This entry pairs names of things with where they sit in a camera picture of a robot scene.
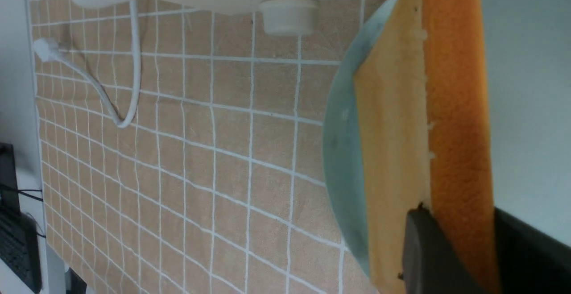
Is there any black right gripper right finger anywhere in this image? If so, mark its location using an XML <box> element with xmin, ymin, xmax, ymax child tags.
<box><xmin>494</xmin><ymin>208</ymin><xmax>571</xmax><ymax>294</ymax></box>

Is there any white toaster power cable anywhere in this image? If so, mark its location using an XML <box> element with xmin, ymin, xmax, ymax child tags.
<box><xmin>33</xmin><ymin>0</ymin><xmax>142</xmax><ymax>129</ymax></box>

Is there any toast slice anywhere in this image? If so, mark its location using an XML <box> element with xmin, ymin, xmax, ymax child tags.
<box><xmin>353</xmin><ymin>0</ymin><xmax>501</xmax><ymax>294</ymax></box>

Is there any light blue round plate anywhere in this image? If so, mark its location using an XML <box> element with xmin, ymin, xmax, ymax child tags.
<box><xmin>322</xmin><ymin>0</ymin><xmax>397</xmax><ymax>276</ymax></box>

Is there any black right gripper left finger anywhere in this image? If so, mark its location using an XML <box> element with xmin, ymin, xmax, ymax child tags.
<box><xmin>398</xmin><ymin>203</ymin><xmax>487</xmax><ymax>294</ymax></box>

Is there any checkered orange tablecloth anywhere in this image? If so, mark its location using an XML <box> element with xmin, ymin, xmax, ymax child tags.
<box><xmin>34</xmin><ymin>0</ymin><xmax>385</xmax><ymax>294</ymax></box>

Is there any black keyboard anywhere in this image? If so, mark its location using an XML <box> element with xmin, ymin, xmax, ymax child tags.
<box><xmin>0</xmin><ymin>206</ymin><xmax>42</xmax><ymax>294</ymax></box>

